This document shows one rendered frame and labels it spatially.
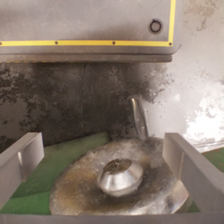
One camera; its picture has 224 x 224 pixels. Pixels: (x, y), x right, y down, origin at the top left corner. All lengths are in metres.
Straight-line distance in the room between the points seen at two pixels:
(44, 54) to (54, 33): 0.07
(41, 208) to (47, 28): 0.44
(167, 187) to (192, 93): 0.76
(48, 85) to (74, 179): 0.66
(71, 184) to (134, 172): 0.09
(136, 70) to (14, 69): 0.59
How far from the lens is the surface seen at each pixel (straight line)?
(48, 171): 0.68
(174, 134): 0.16
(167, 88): 0.86
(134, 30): 0.50
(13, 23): 0.56
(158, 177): 0.21
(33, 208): 0.39
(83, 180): 0.25
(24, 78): 0.90
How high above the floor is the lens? 0.80
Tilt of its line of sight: 75 degrees down
